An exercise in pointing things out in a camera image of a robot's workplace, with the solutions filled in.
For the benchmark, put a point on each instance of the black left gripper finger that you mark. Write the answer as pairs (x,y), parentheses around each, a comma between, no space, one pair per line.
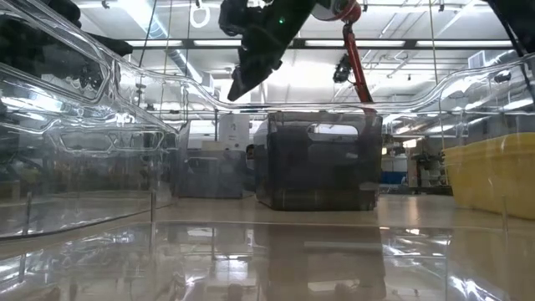
(115,45)

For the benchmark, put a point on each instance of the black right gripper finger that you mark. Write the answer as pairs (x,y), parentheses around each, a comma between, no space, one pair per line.
(251,79)

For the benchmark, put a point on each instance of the yellow plastic basket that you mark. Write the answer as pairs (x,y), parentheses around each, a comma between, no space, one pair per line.
(501,142)
(493,188)

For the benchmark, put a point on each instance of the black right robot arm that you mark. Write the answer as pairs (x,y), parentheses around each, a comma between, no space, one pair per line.
(518,21)

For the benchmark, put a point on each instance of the white poster board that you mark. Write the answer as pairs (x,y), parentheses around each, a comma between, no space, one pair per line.
(234,129)

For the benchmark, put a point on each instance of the person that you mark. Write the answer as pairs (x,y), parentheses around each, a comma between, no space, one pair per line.
(251,151)

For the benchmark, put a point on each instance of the silver and red lamp head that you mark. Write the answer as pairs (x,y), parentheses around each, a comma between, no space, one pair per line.
(342,10)

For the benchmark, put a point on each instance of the black overhead light bar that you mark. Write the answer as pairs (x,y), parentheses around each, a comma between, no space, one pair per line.
(355,43)

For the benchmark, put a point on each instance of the smoke grey plastic bin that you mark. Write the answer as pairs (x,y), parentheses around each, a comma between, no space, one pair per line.
(317,175)

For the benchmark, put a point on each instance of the blue storage bin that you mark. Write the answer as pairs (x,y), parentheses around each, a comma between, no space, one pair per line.
(393,177)

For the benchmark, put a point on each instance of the silver ventilation duct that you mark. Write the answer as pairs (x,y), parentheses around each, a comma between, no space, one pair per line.
(179,58)

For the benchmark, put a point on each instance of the black camera on lamp arm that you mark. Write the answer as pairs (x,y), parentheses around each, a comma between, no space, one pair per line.
(342,69)

